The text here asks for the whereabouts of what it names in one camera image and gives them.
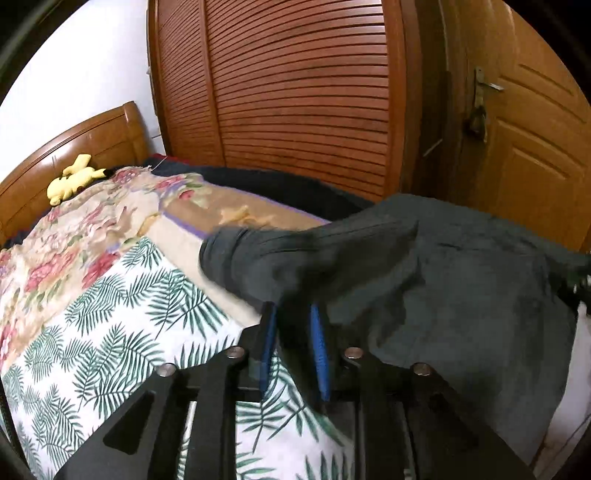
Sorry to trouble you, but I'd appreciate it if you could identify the wooden room door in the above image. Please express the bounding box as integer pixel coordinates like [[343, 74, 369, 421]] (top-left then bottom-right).
[[441, 1, 590, 252]]

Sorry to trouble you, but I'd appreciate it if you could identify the floral and leaf bedspread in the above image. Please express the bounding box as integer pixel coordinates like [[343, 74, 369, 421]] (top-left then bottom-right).
[[0, 166, 366, 480]]

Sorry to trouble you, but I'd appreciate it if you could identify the brass door handle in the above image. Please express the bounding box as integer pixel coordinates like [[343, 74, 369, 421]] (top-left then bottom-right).
[[463, 66, 505, 143]]

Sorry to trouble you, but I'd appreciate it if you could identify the brown louvred wardrobe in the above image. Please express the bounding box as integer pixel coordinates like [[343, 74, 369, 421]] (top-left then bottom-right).
[[147, 1, 445, 201]]

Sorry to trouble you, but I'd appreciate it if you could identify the yellow plush toy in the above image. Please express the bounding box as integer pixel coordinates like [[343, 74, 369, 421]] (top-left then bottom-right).
[[46, 154, 106, 207]]

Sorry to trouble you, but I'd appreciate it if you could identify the dark grey fleece garment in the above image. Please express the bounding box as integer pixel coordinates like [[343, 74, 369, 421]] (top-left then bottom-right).
[[199, 195, 590, 470]]

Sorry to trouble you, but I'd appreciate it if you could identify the wooden bed headboard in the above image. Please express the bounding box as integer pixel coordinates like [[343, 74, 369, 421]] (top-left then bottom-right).
[[1, 101, 150, 242]]

